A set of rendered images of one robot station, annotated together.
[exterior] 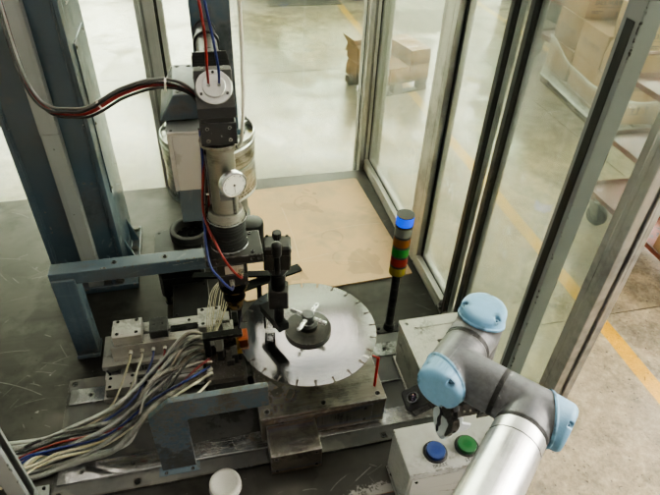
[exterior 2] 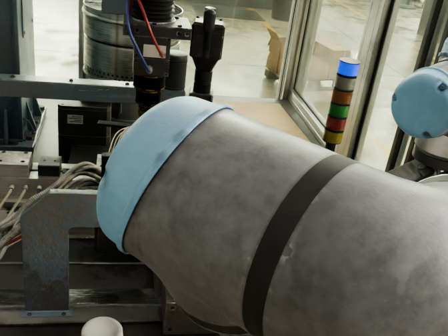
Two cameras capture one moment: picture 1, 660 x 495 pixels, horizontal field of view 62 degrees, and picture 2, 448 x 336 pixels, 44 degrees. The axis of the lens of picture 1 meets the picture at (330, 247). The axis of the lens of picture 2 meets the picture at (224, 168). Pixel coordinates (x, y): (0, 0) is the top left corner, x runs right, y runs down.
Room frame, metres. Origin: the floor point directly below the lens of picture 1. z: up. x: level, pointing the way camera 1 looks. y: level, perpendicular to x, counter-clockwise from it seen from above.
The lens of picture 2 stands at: (-0.08, 0.02, 1.45)
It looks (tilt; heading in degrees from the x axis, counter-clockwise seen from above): 27 degrees down; 2
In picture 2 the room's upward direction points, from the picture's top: 8 degrees clockwise
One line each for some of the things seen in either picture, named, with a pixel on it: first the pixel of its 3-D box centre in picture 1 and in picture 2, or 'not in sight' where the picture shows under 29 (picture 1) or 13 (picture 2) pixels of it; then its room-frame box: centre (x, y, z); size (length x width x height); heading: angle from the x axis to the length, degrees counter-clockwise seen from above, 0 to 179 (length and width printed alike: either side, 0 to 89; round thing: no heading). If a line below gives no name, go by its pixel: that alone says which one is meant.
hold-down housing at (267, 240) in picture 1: (277, 270); (204, 65); (0.86, 0.11, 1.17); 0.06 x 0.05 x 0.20; 96
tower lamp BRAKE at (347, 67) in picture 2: (405, 219); (348, 67); (1.11, -0.18, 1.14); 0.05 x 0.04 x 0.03; 15
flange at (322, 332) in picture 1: (307, 325); not in sight; (0.91, 0.04, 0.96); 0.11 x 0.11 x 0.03
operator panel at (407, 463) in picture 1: (457, 459); not in sight; (0.66, -0.30, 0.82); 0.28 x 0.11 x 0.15; 105
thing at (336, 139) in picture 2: (398, 267); (333, 134); (1.11, -0.18, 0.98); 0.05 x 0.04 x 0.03; 15
